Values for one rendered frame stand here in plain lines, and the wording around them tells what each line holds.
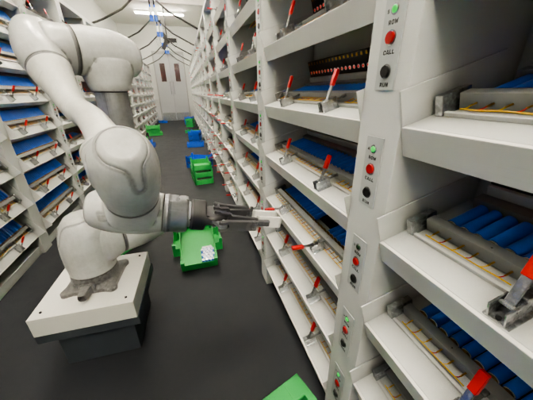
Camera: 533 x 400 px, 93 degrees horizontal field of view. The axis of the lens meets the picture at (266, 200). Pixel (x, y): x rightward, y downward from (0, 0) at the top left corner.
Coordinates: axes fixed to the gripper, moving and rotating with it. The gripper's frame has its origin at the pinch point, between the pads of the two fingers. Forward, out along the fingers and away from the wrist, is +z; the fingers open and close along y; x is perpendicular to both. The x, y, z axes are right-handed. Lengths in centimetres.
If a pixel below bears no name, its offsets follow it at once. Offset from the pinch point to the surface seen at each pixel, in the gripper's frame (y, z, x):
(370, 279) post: -28.2, 11.8, -1.5
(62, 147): 182, -110, 31
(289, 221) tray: 16.3, 15.7, 7.8
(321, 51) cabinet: 35, 21, -51
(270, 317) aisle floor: 21, 20, 58
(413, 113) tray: -28.9, 6.7, -30.7
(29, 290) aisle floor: 75, -90, 82
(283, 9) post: 41, 6, -61
